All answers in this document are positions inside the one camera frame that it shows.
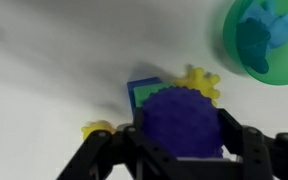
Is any green plastic bowl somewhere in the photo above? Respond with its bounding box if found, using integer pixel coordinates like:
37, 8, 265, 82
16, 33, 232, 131
222, 0, 288, 86

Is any blue spiky circular toy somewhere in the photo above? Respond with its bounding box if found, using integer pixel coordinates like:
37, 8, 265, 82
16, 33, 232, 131
141, 86, 224, 159

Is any blue block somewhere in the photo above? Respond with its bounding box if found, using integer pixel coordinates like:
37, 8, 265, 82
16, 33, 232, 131
127, 77, 163, 118

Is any dark teal toy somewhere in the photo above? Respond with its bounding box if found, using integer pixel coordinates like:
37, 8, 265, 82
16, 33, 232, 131
236, 18, 272, 75

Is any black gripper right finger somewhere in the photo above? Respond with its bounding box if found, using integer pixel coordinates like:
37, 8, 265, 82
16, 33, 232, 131
217, 108, 288, 180

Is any yellow octopus toy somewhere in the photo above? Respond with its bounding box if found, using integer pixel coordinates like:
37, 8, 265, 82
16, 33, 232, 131
173, 66, 222, 108

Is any light blue toy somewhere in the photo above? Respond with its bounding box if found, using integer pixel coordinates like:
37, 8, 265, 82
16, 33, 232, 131
242, 0, 288, 49

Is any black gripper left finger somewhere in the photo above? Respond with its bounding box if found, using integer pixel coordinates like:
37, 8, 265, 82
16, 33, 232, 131
57, 108, 178, 180

